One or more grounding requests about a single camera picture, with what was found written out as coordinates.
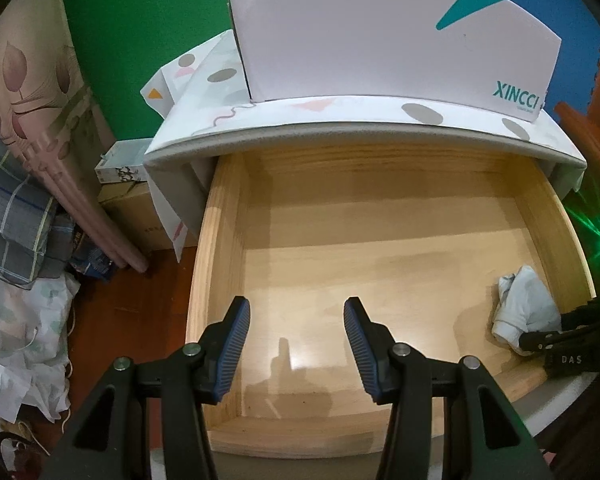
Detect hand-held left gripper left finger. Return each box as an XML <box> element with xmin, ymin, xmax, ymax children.
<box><xmin>42</xmin><ymin>295</ymin><xmax>252</xmax><ymax>480</ymax></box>

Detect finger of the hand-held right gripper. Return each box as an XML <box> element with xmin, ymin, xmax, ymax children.
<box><xmin>560</xmin><ymin>300</ymin><xmax>600</xmax><ymax>331</ymax></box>
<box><xmin>520</xmin><ymin>329</ymin><xmax>600</xmax><ymax>355</ymax></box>

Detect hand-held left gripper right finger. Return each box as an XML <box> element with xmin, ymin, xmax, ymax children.
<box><xmin>343</xmin><ymin>296</ymin><xmax>553</xmax><ymax>480</ymax></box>

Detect white underwear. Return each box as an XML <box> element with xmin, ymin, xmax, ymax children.
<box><xmin>491</xmin><ymin>265</ymin><xmax>563</xmax><ymax>356</ymax></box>

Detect wooden drawer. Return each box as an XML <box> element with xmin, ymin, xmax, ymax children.
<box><xmin>150</xmin><ymin>142</ymin><xmax>600</xmax><ymax>480</ymax></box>

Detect brown cardboard box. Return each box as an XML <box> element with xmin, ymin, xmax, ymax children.
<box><xmin>97</xmin><ymin>180</ymin><xmax>198</xmax><ymax>256</ymax></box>

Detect blue packet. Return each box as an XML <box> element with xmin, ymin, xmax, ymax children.
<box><xmin>70</xmin><ymin>230</ymin><xmax>113</xmax><ymax>281</ymax></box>

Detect white floral plastic bag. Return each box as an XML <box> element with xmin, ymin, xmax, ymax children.
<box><xmin>0</xmin><ymin>270</ymin><xmax>81</xmax><ymax>361</ymax></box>

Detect small pale teal box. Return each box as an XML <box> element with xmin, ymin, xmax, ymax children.
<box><xmin>94</xmin><ymin>141</ymin><xmax>153</xmax><ymax>183</ymax></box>

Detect crumpled white plastic bag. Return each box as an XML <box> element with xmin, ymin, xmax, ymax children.
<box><xmin>0</xmin><ymin>355</ymin><xmax>71</xmax><ymax>423</ymax></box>

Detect grey plaid bedding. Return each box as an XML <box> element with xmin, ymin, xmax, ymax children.
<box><xmin>0</xmin><ymin>110</ymin><xmax>78</xmax><ymax>288</ymax></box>

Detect white patterned cover cloth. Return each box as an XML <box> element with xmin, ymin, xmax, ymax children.
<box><xmin>140</xmin><ymin>30</ymin><xmax>588</xmax><ymax>263</ymax></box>

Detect white cardboard box teal print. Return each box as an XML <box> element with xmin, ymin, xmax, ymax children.
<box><xmin>223</xmin><ymin>0</ymin><xmax>563</xmax><ymax>123</ymax></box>

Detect pink floral rolled mat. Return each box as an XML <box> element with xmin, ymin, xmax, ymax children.
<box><xmin>0</xmin><ymin>0</ymin><xmax>151</xmax><ymax>273</ymax></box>

